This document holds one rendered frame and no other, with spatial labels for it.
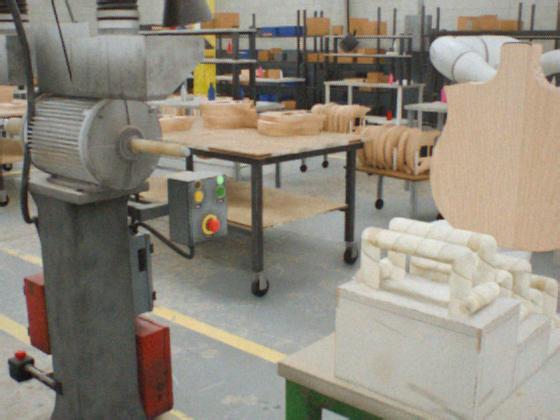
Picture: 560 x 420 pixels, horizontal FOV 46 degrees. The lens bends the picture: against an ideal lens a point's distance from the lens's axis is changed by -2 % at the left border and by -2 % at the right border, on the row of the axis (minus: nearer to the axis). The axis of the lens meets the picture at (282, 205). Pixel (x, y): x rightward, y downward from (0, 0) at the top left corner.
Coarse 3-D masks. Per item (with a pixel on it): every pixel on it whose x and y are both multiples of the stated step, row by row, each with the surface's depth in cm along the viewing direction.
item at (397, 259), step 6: (390, 228) 116; (390, 252) 117; (396, 252) 116; (390, 258) 117; (396, 258) 117; (402, 258) 117; (396, 264) 117; (402, 264) 117; (396, 270) 117; (402, 270) 118; (390, 276) 118; (396, 276) 117; (402, 276) 118
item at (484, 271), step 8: (480, 248) 105; (488, 248) 105; (496, 248) 105; (480, 256) 105; (488, 256) 105; (480, 264) 106; (488, 264) 105; (480, 272) 106; (488, 272) 105; (480, 280) 106; (488, 280) 106
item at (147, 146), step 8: (136, 144) 173; (144, 144) 171; (152, 144) 169; (160, 144) 168; (168, 144) 166; (176, 144) 165; (144, 152) 173; (152, 152) 170; (160, 152) 167; (168, 152) 165; (176, 152) 163
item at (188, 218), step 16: (176, 176) 201; (192, 176) 201; (208, 176) 201; (224, 176) 205; (176, 192) 198; (192, 192) 196; (208, 192) 200; (224, 192) 205; (176, 208) 200; (192, 208) 197; (208, 208) 201; (224, 208) 207; (144, 224) 208; (176, 224) 201; (192, 224) 197; (224, 224) 208; (176, 240) 202; (192, 240) 199; (208, 240) 204; (192, 256) 205
